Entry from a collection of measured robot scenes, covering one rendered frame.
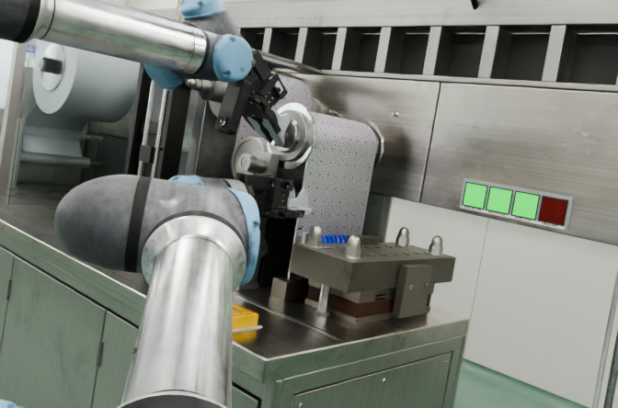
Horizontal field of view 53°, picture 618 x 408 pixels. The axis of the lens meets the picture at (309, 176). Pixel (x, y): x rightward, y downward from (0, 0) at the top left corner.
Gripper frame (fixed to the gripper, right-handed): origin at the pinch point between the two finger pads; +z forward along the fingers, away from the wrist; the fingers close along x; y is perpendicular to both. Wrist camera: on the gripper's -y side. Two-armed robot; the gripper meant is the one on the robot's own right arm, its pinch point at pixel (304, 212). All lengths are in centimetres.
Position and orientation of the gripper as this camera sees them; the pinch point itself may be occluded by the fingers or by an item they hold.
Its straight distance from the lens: 135.6
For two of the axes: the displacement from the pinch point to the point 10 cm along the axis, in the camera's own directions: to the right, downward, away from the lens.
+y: 1.6, -9.9, -0.5
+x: -7.2, -1.5, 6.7
